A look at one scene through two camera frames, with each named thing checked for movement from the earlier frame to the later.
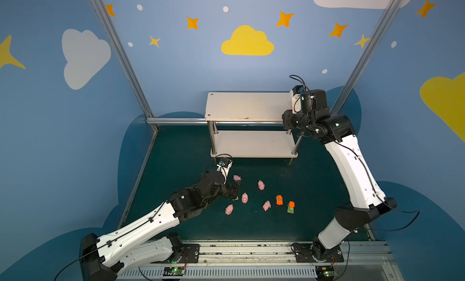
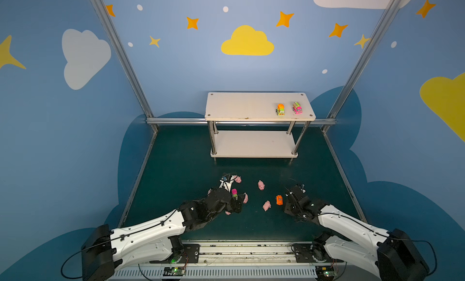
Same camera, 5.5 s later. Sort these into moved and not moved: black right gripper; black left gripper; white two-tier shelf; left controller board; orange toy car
Moved: black left gripper; black right gripper
Not moved: orange toy car; left controller board; white two-tier shelf
